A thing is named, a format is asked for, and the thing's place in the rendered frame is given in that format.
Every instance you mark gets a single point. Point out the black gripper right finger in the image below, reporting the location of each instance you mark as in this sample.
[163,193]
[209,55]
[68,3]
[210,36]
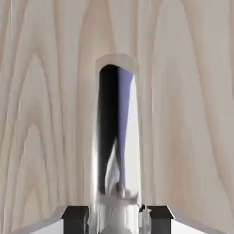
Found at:
[160,219]

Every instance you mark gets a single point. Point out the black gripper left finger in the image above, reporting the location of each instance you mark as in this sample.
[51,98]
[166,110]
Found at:
[75,219]

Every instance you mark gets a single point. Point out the light wood drawer front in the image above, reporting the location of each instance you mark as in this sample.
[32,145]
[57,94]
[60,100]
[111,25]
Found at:
[36,91]

